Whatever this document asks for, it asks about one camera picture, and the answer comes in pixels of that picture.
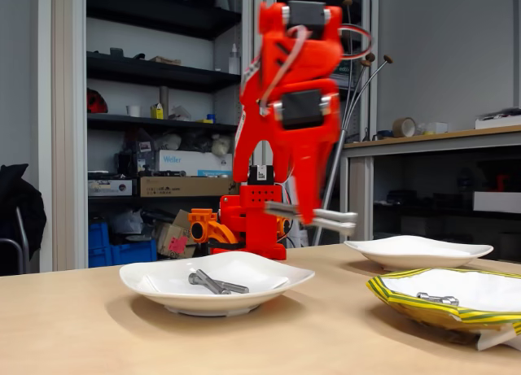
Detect grey metal chair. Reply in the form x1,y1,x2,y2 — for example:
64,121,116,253
0,206,31,276

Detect white square plate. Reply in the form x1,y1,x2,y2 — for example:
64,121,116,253
344,235,494,273
119,251,315,317

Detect long white box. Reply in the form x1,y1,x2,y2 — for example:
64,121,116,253
472,190,521,214

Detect black red servo cable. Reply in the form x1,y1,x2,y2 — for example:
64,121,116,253
338,24,374,61

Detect white plush toy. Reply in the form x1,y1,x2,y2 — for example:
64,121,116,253
210,133,232,157

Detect metal coat stand wooden knobs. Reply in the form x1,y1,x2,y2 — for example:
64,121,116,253
311,0,394,246

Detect long brown cardboard box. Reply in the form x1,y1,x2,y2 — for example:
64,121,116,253
139,176,239,198

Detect tall blue plastic crate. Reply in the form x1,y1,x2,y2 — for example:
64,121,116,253
88,222,112,269

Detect flat white box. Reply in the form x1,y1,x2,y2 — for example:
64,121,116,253
475,107,521,130

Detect brown tape roll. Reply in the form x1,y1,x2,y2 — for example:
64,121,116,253
392,117,417,139

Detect red helmet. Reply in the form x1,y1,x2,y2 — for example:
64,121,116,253
86,87,109,115

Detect grey workbench wooden top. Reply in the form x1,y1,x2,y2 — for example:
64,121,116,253
340,124,521,246

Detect low blue plastic crate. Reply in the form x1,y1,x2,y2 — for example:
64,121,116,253
109,239,158,267

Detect black jacket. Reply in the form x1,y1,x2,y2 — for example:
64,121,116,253
0,163,47,266

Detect flat printed box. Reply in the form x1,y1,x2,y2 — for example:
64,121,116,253
88,179,134,197

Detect grey metal shelf cabinet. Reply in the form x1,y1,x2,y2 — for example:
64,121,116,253
254,0,379,248
38,0,256,273

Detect small white box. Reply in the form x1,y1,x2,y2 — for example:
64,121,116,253
418,121,449,135

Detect white plastic bag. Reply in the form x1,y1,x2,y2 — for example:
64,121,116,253
109,210,143,236

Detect white Weller box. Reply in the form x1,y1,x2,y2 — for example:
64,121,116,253
158,149,234,178

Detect white red servo cable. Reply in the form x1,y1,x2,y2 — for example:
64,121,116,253
258,24,313,110

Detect white plastic bottle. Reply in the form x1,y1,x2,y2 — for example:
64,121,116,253
228,43,241,76

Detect yellow green striped paper bowl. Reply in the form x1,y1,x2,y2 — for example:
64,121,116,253
366,268,521,351

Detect cardboard box pink sticker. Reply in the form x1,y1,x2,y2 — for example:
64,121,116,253
155,209,200,259

